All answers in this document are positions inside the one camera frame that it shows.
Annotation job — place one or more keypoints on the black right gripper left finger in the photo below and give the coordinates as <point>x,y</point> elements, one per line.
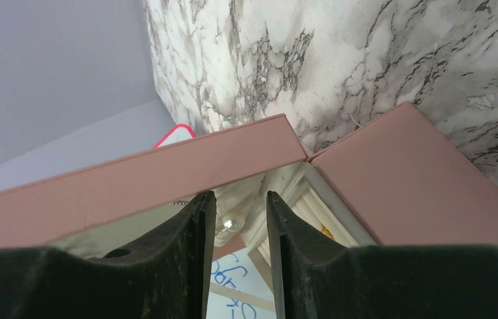
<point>164,273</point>

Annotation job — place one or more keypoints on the pink-framed whiteboard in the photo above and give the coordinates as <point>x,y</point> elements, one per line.
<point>237,290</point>

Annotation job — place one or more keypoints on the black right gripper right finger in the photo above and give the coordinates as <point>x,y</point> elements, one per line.
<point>316,277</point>

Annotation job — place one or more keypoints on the pink jewelry box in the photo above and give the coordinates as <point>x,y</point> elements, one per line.
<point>401,178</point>

